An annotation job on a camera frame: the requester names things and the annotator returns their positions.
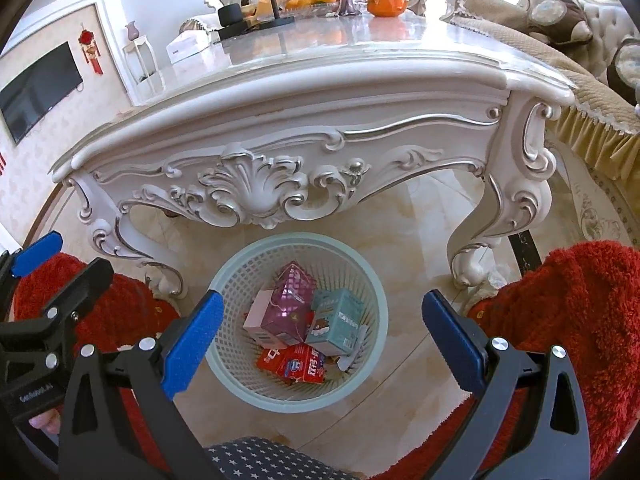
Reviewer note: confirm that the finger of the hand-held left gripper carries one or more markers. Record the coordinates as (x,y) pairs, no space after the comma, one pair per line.
(90,280)
(35,255)

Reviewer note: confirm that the ornate white carved table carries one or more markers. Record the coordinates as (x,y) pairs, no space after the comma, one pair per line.
(300,90)

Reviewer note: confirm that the red knot wall ornament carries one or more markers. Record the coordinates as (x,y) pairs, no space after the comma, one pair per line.
(87,40)

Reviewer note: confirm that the white tissue box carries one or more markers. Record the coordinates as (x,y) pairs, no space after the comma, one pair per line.
(190,47)

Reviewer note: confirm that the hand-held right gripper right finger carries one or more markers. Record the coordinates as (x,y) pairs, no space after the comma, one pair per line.
(452,345)

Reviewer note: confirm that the magenta shiny box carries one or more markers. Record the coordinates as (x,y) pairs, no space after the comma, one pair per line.
(287,305)

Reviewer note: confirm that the brown and cream cushion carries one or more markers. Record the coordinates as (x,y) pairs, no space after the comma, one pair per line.
(627,70)
(555,17)

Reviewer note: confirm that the pale green plastic wastebasket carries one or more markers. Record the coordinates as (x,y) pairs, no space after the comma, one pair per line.
(350,270)

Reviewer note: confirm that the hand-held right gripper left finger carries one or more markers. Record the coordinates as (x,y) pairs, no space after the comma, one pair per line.
(195,345)

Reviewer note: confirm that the person's left hand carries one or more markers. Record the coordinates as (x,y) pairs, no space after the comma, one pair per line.
(45,420)

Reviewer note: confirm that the pink vase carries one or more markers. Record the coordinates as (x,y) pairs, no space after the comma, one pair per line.
(131,32)

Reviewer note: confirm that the yellow snack packet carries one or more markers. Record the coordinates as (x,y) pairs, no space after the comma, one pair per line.
(262,7)

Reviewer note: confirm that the flat black box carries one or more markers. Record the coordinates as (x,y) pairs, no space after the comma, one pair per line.
(235,32)

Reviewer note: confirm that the small white side table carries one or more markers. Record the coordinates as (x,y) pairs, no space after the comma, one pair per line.
(140,45)

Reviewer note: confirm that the person's right leg red fleece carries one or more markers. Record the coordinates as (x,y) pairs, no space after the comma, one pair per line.
(590,310)

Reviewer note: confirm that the pink cardboard box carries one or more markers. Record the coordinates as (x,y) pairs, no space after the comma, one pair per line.
(257,322)

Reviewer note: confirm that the black wall television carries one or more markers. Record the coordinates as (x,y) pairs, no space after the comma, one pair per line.
(35,95)

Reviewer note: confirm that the large teal printed box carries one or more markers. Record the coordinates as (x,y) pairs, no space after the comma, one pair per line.
(340,310)

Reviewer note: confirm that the orange ceramic mug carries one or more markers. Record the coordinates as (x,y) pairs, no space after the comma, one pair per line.
(385,2)

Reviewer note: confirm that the small red box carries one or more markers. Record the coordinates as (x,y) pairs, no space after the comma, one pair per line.
(316,366)

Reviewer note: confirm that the red carton white lettering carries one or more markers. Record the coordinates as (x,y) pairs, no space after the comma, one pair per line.
(272,357)

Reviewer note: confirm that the navy star-print cushion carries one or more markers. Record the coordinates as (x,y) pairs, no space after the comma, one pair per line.
(280,460)

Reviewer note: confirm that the grey tufted ornate sofa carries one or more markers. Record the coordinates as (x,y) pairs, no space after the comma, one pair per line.
(600,15)

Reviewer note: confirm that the cream patterned rug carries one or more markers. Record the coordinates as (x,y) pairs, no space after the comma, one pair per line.
(600,210)

